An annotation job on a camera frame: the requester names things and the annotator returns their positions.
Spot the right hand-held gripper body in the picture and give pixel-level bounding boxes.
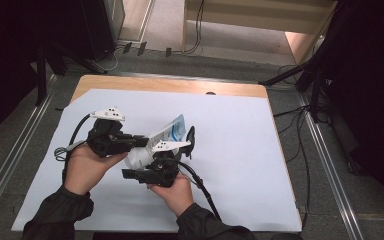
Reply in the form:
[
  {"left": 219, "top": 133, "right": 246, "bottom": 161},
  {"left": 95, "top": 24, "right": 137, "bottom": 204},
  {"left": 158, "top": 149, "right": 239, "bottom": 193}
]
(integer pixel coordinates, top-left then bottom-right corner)
[{"left": 141, "top": 139, "right": 193, "bottom": 189}]

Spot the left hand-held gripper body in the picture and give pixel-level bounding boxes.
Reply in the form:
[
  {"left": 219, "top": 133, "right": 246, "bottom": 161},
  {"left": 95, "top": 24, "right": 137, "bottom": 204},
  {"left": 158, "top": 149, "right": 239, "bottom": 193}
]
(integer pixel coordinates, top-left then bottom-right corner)
[{"left": 86, "top": 106, "right": 138, "bottom": 159}]

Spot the person's right hand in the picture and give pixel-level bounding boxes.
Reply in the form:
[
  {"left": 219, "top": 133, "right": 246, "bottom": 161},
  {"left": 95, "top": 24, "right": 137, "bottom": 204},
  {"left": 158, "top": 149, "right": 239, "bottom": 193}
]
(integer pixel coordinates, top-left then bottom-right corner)
[{"left": 146, "top": 173, "right": 195, "bottom": 218}]

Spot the person's left hand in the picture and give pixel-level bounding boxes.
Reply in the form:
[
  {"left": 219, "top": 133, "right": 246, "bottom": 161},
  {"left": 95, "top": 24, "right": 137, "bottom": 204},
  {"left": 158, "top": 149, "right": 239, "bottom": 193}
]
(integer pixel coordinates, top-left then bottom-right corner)
[{"left": 62, "top": 143, "right": 129, "bottom": 196}]

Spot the white paper sheet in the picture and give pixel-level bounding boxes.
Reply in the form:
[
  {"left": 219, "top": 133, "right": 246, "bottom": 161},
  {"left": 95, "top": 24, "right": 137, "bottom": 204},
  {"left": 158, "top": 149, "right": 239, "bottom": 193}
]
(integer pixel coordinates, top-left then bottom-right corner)
[{"left": 11, "top": 88, "right": 303, "bottom": 233}]

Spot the black metal stand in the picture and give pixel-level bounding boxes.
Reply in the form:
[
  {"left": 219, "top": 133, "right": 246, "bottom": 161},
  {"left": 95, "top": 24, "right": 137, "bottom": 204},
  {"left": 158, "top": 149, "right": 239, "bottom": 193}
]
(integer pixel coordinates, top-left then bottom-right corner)
[
  {"left": 34, "top": 39, "right": 108, "bottom": 107},
  {"left": 259, "top": 3, "right": 329, "bottom": 123}
]

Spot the grey cabinet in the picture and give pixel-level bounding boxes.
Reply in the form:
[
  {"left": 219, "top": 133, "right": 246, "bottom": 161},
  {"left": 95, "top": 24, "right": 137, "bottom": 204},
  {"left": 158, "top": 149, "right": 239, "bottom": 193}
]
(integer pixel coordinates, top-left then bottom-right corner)
[{"left": 103, "top": 0, "right": 127, "bottom": 43}]

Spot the black curtain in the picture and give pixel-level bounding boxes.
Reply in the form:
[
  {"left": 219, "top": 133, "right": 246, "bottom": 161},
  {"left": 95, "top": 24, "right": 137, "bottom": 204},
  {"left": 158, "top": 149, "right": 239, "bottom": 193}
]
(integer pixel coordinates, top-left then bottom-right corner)
[
  {"left": 0, "top": 0, "right": 114, "bottom": 148},
  {"left": 313, "top": 0, "right": 384, "bottom": 224}
]

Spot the light wooden shelf unit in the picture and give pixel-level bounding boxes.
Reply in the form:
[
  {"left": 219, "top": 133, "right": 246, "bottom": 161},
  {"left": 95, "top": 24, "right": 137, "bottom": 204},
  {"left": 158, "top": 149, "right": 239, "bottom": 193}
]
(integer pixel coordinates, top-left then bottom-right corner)
[{"left": 182, "top": 0, "right": 339, "bottom": 66}]

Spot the left hand-held gripper cable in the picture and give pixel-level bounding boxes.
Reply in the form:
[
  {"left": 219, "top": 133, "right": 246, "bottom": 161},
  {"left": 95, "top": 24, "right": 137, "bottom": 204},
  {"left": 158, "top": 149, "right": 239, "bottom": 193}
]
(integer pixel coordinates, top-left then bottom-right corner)
[{"left": 53, "top": 114, "right": 93, "bottom": 183}]

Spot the hand-held gripper cable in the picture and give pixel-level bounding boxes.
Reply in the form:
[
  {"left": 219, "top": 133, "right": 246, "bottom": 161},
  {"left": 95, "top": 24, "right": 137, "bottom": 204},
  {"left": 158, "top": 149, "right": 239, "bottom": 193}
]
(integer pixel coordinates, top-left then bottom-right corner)
[
  {"left": 53, "top": 114, "right": 93, "bottom": 183},
  {"left": 178, "top": 161, "right": 223, "bottom": 223}
]

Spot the right hand-held gripper cable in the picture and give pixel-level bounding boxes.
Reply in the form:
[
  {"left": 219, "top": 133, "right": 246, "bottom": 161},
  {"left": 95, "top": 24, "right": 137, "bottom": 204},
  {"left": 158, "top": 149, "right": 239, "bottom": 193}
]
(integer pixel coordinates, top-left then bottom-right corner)
[{"left": 178, "top": 161, "right": 223, "bottom": 223}]

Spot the white floor cable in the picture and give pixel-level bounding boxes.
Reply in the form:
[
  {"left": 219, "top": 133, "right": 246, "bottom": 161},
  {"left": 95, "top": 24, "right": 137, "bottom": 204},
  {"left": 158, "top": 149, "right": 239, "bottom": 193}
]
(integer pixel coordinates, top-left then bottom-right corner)
[{"left": 93, "top": 44, "right": 128, "bottom": 73}]

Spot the aluminium floor rail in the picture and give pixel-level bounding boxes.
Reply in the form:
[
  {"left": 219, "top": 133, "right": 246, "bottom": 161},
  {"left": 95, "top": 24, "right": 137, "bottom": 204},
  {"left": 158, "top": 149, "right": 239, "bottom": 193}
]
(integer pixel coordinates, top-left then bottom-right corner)
[
  {"left": 0, "top": 74, "right": 58, "bottom": 231},
  {"left": 296, "top": 93, "right": 364, "bottom": 240}
]

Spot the black hanging cable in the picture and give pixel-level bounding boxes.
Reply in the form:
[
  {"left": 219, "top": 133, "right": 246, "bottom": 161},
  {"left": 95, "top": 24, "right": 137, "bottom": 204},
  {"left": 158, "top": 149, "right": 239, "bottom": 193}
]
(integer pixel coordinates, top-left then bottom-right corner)
[{"left": 186, "top": 0, "right": 205, "bottom": 55}]

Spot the black floor cable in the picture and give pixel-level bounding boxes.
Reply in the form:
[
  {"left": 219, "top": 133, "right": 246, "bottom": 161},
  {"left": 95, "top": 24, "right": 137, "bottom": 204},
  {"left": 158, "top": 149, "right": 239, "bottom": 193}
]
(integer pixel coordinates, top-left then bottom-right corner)
[{"left": 273, "top": 64, "right": 313, "bottom": 231}]

